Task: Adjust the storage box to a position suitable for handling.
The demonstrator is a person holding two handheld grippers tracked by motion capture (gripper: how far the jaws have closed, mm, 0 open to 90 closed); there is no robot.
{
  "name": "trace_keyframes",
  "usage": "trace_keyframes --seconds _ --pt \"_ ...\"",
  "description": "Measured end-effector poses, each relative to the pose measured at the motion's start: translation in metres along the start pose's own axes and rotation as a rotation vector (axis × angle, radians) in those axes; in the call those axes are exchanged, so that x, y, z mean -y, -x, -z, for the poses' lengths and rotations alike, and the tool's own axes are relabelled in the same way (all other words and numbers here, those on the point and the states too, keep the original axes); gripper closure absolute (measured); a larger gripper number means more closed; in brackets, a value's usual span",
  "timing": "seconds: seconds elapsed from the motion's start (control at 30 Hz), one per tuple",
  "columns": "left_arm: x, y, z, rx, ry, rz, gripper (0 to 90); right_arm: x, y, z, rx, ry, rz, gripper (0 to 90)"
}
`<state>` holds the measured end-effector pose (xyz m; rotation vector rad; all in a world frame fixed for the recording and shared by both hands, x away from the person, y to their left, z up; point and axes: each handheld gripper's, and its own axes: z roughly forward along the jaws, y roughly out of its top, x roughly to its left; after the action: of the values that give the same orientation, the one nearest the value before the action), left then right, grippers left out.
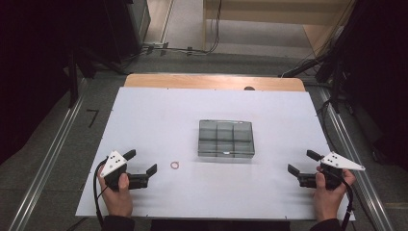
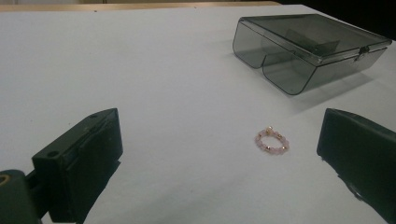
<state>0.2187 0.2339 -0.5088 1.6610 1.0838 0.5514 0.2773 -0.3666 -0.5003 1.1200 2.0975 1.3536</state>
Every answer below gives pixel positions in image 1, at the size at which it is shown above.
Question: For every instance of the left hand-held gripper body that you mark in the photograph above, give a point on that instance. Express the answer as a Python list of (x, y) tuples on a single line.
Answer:
[(112, 162)]

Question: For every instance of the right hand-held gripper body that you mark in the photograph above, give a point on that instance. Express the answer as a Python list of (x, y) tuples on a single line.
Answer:
[(340, 162)]

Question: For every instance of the clear plastic compartment box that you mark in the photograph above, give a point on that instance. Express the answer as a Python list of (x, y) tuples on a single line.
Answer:
[(226, 139)]

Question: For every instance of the person's left hand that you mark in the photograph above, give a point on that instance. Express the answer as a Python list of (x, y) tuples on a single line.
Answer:
[(118, 200)]

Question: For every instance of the person's right hand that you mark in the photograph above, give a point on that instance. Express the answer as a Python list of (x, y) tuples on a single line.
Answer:
[(328, 202)]

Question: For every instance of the white table board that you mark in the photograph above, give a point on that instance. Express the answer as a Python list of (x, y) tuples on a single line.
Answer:
[(160, 122)]

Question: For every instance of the black metal stand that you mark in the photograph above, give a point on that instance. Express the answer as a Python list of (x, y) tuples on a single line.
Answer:
[(335, 86), (73, 83)]

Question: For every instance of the dark curtain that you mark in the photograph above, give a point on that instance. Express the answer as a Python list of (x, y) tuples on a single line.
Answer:
[(32, 64), (381, 80)]

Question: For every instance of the black cabinet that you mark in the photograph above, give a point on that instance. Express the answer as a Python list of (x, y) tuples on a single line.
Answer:
[(128, 25)]

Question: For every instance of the light wooden shelf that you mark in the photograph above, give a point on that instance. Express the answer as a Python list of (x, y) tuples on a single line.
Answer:
[(256, 16)]

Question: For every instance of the metal floor rail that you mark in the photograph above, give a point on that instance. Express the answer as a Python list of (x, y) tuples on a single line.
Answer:
[(372, 199), (48, 163)]

